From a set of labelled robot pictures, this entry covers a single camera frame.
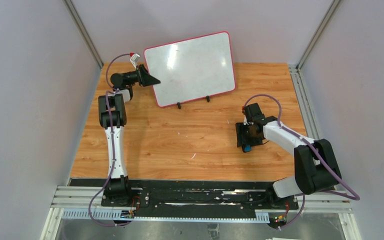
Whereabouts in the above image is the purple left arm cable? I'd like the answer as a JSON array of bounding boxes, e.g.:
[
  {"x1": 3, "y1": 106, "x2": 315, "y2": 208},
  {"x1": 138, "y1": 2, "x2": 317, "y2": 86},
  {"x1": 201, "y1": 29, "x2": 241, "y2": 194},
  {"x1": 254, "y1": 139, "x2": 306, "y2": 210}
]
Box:
[{"x1": 88, "y1": 52, "x2": 137, "y2": 228}]

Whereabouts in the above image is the metal wire whiteboard stand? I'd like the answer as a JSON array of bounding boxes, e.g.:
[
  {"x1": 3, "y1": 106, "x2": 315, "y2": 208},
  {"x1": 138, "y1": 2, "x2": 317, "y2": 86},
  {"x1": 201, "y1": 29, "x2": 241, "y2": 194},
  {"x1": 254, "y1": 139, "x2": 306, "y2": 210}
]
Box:
[{"x1": 176, "y1": 95, "x2": 211, "y2": 110}]

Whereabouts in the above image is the blue black whiteboard eraser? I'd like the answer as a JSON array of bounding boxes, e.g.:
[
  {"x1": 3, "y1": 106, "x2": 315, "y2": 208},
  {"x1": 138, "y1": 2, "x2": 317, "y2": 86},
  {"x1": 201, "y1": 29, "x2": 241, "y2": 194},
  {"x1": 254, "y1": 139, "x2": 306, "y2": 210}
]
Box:
[{"x1": 242, "y1": 145, "x2": 252, "y2": 153}]

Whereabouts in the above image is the pink framed whiteboard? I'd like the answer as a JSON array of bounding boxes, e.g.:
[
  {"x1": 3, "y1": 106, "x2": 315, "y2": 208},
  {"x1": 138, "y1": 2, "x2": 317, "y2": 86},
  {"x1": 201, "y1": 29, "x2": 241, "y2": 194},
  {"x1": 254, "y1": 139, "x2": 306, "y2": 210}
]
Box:
[{"x1": 143, "y1": 31, "x2": 237, "y2": 108}]

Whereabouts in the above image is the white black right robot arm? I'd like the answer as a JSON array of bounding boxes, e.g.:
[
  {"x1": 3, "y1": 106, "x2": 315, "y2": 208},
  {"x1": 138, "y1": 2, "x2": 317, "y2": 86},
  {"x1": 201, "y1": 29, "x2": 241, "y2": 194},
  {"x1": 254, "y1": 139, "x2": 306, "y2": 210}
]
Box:
[{"x1": 235, "y1": 103, "x2": 341, "y2": 199}]

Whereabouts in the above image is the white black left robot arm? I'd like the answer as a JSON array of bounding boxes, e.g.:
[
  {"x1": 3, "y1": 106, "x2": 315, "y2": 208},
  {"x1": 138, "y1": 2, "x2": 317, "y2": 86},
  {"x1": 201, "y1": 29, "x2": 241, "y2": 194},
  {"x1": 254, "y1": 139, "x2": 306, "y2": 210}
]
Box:
[{"x1": 98, "y1": 64, "x2": 161, "y2": 207}]

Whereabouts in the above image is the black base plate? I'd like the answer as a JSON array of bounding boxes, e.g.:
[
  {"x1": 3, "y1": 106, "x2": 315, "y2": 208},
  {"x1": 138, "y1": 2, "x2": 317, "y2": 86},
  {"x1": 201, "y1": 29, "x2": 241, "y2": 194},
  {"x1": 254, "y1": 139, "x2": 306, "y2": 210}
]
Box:
[{"x1": 68, "y1": 178, "x2": 301, "y2": 220}]

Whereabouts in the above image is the white slotted cable duct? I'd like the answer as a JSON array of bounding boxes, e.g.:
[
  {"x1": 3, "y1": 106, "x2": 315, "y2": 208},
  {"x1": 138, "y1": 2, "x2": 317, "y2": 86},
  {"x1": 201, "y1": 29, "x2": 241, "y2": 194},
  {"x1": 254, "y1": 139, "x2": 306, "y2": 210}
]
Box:
[{"x1": 61, "y1": 207, "x2": 271, "y2": 223}]

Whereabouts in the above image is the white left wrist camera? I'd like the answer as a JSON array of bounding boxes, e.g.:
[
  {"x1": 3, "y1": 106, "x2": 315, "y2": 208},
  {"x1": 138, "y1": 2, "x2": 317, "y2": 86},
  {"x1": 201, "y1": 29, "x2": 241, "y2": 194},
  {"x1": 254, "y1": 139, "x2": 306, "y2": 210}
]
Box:
[{"x1": 129, "y1": 52, "x2": 141, "y2": 69}]

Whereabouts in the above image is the aluminium side rail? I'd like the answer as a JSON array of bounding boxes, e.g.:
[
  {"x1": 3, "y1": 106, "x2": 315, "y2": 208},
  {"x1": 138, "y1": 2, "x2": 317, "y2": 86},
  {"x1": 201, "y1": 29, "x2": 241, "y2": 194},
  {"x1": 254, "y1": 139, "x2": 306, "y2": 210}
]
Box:
[{"x1": 288, "y1": 64, "x2": 321, "y2": 140}]

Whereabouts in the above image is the aluminium front rail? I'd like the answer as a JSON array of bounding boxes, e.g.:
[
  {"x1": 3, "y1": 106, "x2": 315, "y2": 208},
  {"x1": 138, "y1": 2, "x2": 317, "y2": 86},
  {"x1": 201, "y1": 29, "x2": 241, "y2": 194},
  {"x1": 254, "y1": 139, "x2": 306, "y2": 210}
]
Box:
[{"x1": 51, "y1": 186, "x2": 353, "y2": 214}]

